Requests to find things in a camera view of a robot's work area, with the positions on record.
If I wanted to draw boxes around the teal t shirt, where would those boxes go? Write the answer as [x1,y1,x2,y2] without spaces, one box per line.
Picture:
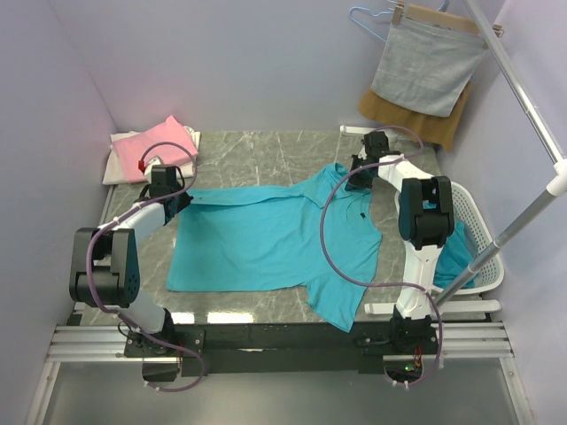
[166,163,382,332]

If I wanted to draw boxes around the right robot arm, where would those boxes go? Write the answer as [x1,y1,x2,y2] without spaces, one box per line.
[346,131,455,320]

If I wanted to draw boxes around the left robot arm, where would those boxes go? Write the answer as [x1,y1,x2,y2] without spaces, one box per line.
[69,165,192,356]

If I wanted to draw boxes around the teal shirts in basket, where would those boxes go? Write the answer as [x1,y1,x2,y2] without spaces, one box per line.
[433,221,478,289]

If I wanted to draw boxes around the white rack base foot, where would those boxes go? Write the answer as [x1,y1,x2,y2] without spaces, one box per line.
[338,124,413,143]

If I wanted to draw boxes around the folded pink t shirt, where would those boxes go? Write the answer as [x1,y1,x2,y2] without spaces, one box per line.
[110,114,199,182]

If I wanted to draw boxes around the folded white t shirt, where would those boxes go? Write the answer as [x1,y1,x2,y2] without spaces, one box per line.
[102,125,203,186]

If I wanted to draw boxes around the brown hanging cloth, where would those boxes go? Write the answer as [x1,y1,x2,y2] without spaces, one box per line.
[358,81,472,151]

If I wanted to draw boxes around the grey hanging cloth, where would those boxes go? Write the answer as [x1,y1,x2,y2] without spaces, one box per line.
[370,18,485,118]

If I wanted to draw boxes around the wooden clip hanger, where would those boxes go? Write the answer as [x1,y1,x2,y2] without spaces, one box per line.
[391,1,480,35]

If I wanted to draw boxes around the white laundry basket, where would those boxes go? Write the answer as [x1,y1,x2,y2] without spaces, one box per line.
[451,182,504,296]

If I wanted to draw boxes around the silver clothes rack pole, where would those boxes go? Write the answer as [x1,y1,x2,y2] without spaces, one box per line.
[439,1,566,314]

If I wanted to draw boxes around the white rack front foot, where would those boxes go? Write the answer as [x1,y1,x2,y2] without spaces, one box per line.
[364,300,501,315]

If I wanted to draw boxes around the black base beam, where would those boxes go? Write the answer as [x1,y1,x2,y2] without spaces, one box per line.
[124,321,439,377]

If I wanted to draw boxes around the blue wire hanger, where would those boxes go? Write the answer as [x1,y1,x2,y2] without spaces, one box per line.
[348,0,451,44]

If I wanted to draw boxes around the aluminium rail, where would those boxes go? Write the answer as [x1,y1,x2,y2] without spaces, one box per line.
[46,322,514,363]

